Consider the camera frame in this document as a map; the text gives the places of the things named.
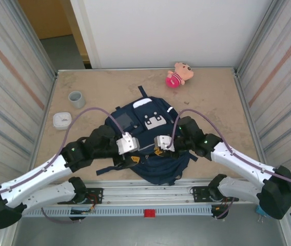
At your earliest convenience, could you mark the slotted grey cable duct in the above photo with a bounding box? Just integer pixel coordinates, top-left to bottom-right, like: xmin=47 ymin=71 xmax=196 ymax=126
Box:
xmin=23 ymin=206 xmax=214 ymax=218

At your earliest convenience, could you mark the pink plush doll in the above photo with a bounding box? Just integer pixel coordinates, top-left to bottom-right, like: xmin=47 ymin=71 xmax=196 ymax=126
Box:
xmin=165 ymin=61 xmax=195 ymax=89

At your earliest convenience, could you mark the aluminium table rail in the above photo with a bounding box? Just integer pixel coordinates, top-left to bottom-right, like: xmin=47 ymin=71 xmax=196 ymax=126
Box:
xmin=83 ymin=179 xmax=284 ymax=204

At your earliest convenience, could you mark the blue binder clip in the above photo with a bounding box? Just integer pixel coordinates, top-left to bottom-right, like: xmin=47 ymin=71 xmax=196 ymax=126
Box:
xmin=256 ymin=204 xmax=268 ymax=223

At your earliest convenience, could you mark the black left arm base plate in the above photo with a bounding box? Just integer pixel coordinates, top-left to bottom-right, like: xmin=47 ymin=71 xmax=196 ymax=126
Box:
xmin=57 ymin=188 xmax=104 ymax=205

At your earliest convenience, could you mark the striped enclosure side panel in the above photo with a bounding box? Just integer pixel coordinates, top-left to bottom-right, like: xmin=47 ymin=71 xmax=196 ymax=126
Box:
xmin=0 ymin=0 xmax=59 ymax=246
xmin=234 ymin=0 xmax=291 ymax=246

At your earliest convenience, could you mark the grey cup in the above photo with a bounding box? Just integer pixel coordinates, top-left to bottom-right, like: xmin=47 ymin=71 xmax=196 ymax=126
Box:
xmin=68 ymin=91 xmax=86 ymax=109

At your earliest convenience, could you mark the wooden door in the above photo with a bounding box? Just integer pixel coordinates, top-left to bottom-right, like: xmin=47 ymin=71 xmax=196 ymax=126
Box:
xmin=18 ymin=0 xmax=73 ymax=40

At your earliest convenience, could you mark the white square container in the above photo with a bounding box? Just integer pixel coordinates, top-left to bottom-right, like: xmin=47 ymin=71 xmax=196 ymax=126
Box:
xmin=52 ymin=111 xmax=73 ymax=131

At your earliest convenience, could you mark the navy blue backpack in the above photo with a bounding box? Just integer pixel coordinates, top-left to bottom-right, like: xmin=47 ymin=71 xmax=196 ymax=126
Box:
xmin=95 ymin=86 xmax=199 ymax=186

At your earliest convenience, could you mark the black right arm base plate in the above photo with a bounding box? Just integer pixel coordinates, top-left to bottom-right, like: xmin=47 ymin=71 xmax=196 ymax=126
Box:
xmin=190 ymin=186 xmax=238 ymax=203

